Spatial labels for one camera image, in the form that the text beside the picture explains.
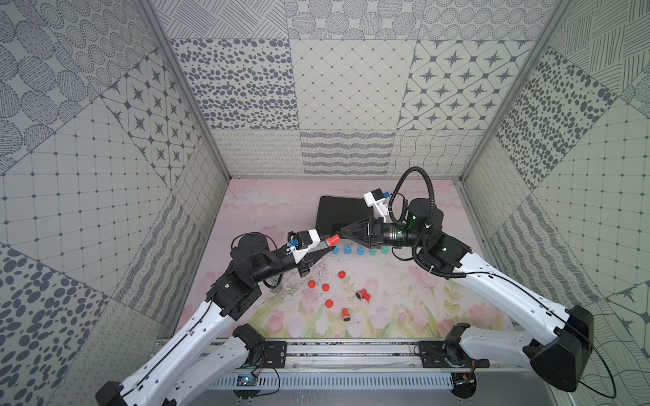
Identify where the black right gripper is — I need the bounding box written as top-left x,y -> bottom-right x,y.
340,217 -> 428,250

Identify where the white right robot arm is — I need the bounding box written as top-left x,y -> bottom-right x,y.
340,167 -> 594,392

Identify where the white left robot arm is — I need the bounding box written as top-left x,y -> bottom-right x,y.
96,229 -> 340,405

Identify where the black plastic tool case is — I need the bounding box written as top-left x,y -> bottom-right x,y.
316,196 -> 373,237

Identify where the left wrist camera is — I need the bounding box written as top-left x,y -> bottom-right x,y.
288,229 -> 321,250

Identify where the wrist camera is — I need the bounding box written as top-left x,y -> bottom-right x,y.
363,188 -> 390,223
288,229 -> 321,250

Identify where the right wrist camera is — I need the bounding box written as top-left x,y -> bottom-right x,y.
363,188 -> 390,223

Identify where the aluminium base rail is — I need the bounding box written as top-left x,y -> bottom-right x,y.
208,339 -> 548,394

